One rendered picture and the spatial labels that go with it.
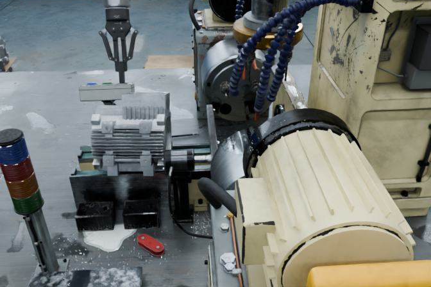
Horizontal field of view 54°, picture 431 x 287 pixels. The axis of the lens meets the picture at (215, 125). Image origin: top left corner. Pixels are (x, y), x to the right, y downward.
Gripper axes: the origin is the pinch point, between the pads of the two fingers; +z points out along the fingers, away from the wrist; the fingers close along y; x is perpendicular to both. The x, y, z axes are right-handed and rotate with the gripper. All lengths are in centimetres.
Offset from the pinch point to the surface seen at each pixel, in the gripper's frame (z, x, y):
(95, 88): 4.8, -3.5, -8.3
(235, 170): 19, -57, 31
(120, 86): 4.4, -3.5, -0.2
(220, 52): -5.4, 1.0, 33.1
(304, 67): 4, 73, 81
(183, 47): -11, 327, 16
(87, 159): 26.0, -14.1, -10.0
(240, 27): -11, -34, 36
